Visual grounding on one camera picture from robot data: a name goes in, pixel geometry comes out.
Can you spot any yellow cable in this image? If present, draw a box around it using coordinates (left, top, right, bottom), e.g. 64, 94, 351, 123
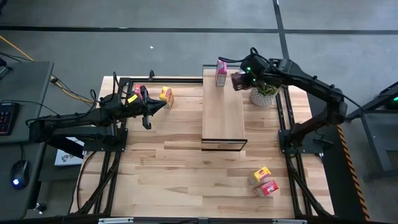
0, 34, 96, 105

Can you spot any black aluminium table frame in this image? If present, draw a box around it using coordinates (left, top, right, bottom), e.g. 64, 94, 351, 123
70, 70, 335, 218

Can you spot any black computer mouse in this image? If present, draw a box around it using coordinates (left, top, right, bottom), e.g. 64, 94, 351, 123
10, 159, 31, 190

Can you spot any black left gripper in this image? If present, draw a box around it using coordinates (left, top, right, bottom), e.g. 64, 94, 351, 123
124, 85, 167, 130

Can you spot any purple Raisin Bran cereal box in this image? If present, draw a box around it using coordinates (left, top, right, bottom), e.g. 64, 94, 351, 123
215, 60, 228, 88
231, 72, 250, 91

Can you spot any silver metal bracket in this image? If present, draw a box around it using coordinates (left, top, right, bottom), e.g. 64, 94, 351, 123
98, 217, 134, 224
272, 218, 308, 224

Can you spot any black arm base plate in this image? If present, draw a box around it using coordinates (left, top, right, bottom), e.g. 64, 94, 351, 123
82, 127, 128, 153
278, 129, 324, 155

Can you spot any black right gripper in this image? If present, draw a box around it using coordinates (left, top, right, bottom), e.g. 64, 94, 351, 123
237, 53, 268, 92

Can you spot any wooden shelf with black frame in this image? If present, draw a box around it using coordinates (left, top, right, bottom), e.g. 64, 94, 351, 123
201, 64, 249, 152

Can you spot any grey desk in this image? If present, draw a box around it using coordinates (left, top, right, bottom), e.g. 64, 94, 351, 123
0, 60, 54, 220

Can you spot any black keyboard cable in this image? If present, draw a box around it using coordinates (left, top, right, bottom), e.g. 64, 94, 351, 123
0, 98, 60, 118

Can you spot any black mat with hazard stripes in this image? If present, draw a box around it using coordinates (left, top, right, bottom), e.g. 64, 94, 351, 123
307, 90, 371, 222

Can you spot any white box with black print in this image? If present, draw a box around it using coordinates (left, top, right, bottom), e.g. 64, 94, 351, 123
54, 136, 85, 167

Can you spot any black keyboard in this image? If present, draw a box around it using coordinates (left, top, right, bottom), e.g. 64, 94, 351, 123
0, 101, 20, 137

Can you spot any yellow Corn Pops cereal box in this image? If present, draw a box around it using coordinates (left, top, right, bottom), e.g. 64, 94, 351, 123
250, 166, 272, 184
159, 86, 175, 110

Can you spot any black neighbouring table frame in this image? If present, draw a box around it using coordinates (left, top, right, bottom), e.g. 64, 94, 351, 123
341, 80, 398, 183

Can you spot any green plant in woven pot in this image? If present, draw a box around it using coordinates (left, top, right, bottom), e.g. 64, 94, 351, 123
249, 83, 279, 108

